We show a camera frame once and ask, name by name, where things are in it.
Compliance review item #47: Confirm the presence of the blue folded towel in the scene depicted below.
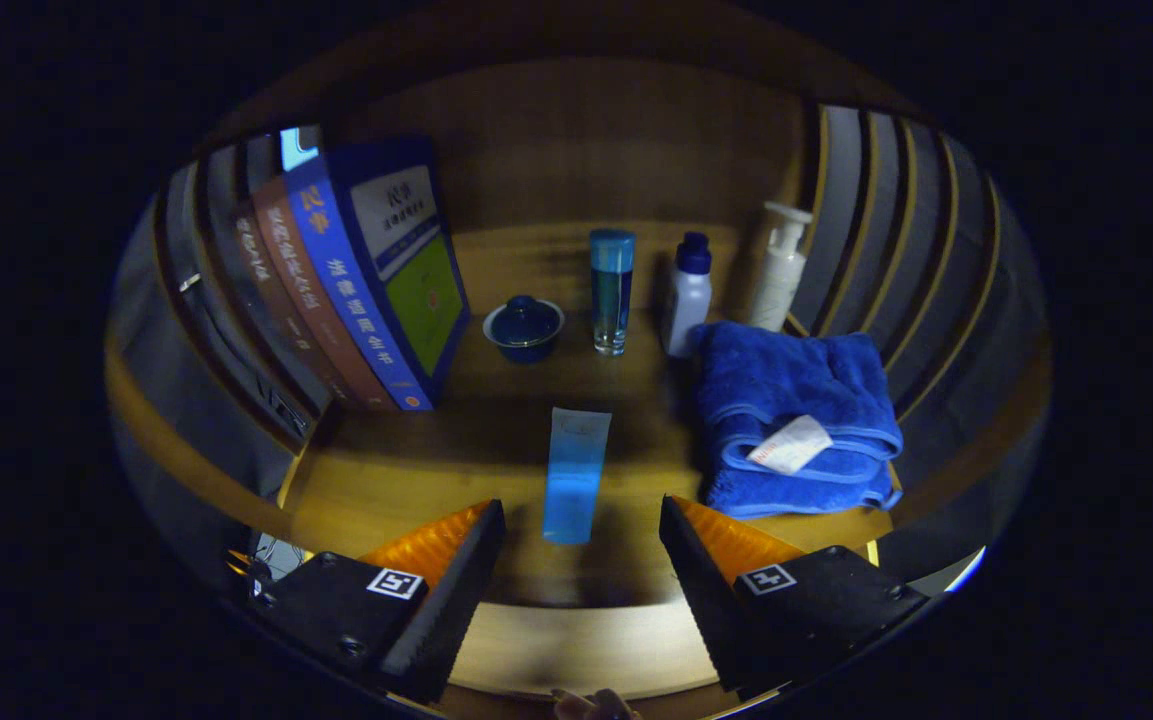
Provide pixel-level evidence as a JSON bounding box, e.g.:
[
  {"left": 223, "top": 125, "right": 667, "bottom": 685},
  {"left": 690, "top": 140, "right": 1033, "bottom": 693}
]
[{"left": 691, "top": 321, "right": 905, "bottom": 519}]

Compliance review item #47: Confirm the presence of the white pump bottle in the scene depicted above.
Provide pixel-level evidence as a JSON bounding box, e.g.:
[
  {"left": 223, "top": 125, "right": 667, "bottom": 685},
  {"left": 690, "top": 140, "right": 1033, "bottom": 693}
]
[{"left": 748, "top": 202, "right": 814, "bottom": 332}]

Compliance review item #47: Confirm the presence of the blue cosmetic tube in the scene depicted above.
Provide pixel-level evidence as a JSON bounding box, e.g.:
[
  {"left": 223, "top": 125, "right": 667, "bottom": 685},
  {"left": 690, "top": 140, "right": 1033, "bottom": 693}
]
[{"left": 542, "top": 407, "right": 613, "bottom": 545}]

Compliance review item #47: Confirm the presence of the dark brown book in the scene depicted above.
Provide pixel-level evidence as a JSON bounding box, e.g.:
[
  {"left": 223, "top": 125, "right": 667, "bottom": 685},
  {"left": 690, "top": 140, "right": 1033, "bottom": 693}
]
[{"left": 233, "top": 205, "right": 357, "bottom": 406}]

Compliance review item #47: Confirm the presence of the blue lidded teacup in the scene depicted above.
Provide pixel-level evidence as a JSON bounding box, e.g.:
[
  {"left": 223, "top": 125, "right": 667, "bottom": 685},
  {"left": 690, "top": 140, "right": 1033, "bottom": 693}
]
[{"left": 482, "top": 295, "right": 566, "bottom": 364}]

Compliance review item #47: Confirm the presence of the blue book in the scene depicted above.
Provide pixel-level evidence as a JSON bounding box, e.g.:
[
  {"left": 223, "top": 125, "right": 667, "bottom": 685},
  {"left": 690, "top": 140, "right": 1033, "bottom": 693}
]
[{"left": 283, "top": 137, "right": 472, "bottom": 412}]

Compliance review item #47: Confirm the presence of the reddish brown book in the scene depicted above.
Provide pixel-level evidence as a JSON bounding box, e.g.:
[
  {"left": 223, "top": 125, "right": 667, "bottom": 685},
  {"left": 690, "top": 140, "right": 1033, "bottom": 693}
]
[{"left": 254, "top": 178, "right": 397, "bottom": 409}]

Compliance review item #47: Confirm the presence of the teal glass bottle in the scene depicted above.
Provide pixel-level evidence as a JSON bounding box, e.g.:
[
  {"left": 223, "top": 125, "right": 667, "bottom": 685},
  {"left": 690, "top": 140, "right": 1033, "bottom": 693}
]
[{"left": 589, "top": 228, "right": 637, "bottom": 357}]

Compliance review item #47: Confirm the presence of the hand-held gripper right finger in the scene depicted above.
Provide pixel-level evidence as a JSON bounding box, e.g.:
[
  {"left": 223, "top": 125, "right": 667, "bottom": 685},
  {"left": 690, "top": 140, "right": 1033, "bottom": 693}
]
[{"left": 658, "top": 495, "right": 932, "bottom": 701}]

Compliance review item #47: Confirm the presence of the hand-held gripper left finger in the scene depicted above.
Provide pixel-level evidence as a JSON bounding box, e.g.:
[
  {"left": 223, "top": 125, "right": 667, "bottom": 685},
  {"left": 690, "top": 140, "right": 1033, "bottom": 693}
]
[{"left": 246, "top": 498, "right": 507, "bottom": 706}]

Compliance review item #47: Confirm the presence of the wooden cabinet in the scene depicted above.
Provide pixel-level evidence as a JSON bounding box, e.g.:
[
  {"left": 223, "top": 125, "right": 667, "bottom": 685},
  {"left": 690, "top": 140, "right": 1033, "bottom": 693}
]
[{"left": 106, "top": 50, "right": 1052, "bottom": 601}]

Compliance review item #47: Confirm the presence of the white bottle with blue cap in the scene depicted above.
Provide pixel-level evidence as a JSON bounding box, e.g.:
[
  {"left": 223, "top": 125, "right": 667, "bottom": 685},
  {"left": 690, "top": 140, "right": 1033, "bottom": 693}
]
[{"left": 662, "top": 232, "right": 714, "bottom": 359}]

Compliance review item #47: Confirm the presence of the wooden countertop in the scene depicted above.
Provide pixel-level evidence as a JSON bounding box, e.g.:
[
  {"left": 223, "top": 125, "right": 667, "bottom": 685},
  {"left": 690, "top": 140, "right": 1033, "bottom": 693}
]
[{"left": 281, "top": 225, "right": 897, "bottom": 611}]

